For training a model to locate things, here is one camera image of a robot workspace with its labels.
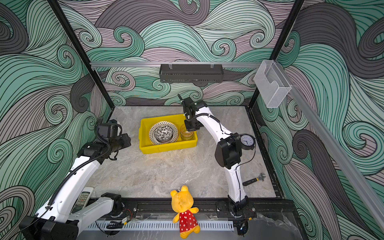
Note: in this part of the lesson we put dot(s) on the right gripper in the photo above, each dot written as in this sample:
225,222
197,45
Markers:
189,128

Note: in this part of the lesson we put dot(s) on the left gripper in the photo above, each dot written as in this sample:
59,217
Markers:
126,140

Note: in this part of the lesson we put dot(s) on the pink plastic cup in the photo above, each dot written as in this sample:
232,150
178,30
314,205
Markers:
185,134

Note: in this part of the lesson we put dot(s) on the dotted plate yellow rim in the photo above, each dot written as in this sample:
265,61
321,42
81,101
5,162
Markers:
174,139

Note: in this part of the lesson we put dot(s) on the black leaf patterned bowl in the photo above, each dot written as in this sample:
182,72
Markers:
163,133

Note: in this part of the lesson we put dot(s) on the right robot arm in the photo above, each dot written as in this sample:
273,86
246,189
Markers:
228,151

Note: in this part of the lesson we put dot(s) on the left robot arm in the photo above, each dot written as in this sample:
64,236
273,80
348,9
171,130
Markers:
55,220

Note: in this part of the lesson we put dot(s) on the yellow plastic bin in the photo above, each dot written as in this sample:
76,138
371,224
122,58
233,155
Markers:
148,147

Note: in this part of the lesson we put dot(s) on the white remote control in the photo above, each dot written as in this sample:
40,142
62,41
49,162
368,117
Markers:
82,200

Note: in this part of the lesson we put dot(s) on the black alarm clock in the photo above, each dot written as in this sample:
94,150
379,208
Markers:
248,142

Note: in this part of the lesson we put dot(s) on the yellow plush bear red dress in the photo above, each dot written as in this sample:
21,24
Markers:
182,204

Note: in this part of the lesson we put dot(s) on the black adjustable wrench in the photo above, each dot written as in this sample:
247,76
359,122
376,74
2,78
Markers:
261,178

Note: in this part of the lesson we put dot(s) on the black wall shelf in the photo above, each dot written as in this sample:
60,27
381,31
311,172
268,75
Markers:
191,73

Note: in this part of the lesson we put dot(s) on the white slotted cable duct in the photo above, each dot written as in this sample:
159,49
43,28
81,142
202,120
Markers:
163,226

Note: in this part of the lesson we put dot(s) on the clear acrylic wall holder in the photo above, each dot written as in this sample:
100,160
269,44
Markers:
272,82

